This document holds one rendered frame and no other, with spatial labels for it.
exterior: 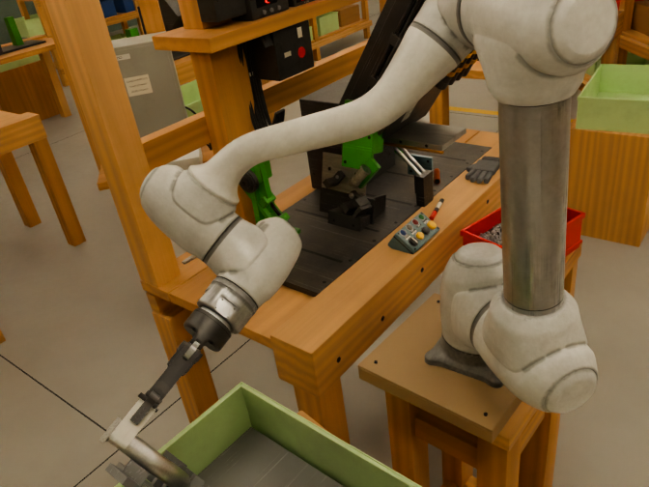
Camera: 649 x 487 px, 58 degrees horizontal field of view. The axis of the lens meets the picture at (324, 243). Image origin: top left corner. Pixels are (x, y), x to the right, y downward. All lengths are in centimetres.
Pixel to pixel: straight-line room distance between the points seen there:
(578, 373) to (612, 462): 135
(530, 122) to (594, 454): 172
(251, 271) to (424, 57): 43
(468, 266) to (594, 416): 143
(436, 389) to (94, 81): 109
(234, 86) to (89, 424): 163
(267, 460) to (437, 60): 84
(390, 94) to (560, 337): 50
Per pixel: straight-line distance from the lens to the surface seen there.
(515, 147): 90
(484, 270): 121
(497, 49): 84
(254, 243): 99
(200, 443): 128
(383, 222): 190
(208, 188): 98
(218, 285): 98
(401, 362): 138
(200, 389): 211
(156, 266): 180
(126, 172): 167
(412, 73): 96
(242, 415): 133
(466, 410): 128
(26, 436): 294
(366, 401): 254
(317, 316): 152
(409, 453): 155
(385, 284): 161
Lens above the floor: 183
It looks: 31 degrees down
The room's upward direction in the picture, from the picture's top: 8 degrees counter-clockwise
